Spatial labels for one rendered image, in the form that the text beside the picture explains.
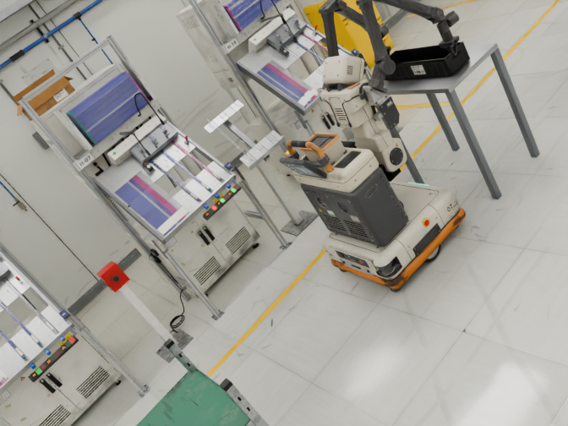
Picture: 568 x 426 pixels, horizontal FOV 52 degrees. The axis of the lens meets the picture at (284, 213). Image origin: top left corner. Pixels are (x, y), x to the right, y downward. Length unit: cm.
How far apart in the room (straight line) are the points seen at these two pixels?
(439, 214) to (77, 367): 258
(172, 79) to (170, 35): 42
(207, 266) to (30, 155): 205
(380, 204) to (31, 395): 257
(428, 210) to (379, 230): 35
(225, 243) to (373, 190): 167
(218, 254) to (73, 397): 141
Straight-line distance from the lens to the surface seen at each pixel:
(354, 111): 321
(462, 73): 345
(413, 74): 367
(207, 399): 203
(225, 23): 474
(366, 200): 312
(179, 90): 609
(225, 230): 447
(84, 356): 427
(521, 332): 293
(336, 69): 325
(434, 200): 346
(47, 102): 449
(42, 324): 390
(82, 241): 580
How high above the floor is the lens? 211
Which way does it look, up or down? 26 degrees down
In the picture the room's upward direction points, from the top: 34 degrees counter-clockwise
